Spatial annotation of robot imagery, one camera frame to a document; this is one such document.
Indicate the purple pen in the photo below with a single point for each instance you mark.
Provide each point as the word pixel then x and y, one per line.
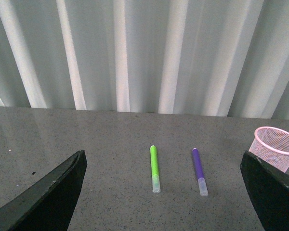
pixel 199 173

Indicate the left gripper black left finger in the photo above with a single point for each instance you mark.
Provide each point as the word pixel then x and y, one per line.
pixel 49 204

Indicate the white curtain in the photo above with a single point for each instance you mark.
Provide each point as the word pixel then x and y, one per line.
pixel 202 57

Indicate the pink mesh cup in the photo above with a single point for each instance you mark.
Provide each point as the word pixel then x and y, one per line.
pixel 272 145

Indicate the green pen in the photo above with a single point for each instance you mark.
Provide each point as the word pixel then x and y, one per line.
pixel 154 170

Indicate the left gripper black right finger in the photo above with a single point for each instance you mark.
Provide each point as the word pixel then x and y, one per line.
pixel 268 190

